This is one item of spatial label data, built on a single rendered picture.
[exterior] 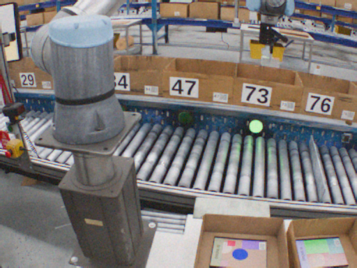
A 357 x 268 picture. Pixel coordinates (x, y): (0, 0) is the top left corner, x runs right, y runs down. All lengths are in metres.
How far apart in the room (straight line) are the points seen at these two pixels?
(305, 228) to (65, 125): 0.84
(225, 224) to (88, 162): 0.53
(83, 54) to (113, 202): 0.36
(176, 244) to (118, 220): 0.30
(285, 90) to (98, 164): 1.13
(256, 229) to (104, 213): 0.53
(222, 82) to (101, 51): 1.05
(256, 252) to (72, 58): 0.80
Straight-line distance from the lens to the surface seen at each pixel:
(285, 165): 1.44
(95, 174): 0.74
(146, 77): 1.67
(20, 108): 1.36
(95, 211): 0.78
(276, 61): 1.59
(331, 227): 1.12
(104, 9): 0.83
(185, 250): 1.00
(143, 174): 1.32
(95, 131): 0.64
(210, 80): 1.58
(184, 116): 1.61
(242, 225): 1.02
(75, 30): 0.60
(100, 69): 0.62
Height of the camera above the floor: 1.55
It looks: 30 degrees down
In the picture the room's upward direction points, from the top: straight up
